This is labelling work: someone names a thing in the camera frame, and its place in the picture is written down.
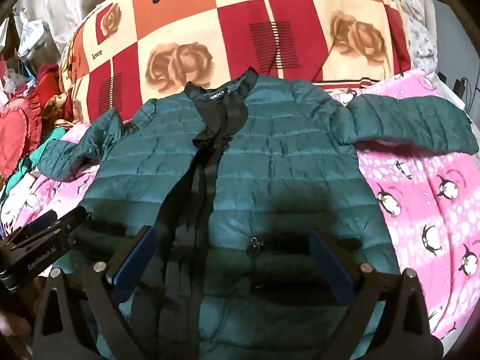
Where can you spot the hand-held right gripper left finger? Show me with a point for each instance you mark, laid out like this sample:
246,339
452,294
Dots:
132,262

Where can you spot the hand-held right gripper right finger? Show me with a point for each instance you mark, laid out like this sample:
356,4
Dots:
330,266

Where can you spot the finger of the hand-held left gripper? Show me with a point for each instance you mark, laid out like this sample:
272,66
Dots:
77,217

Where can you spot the teal quilted puffer jacket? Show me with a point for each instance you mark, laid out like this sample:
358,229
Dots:
281,157

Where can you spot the green cloth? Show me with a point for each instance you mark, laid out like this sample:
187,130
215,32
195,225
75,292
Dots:
52,138

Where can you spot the red heart ruffled cushion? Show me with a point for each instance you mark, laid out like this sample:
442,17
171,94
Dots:
15,135

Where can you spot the yellow brown patterned cloth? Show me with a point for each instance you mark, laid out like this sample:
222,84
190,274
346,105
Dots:
65,107

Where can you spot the pink penguin print blanket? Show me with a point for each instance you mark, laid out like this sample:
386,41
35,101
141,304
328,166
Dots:
431,195

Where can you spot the red cloth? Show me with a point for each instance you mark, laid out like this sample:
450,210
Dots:
48,82

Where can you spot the white plastic bag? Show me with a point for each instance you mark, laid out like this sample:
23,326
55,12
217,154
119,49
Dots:
33,41

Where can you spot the rose print checkered quilt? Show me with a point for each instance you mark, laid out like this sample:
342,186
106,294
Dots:
225,26

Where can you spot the grey floral bed sheet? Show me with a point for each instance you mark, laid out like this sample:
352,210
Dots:
420,37

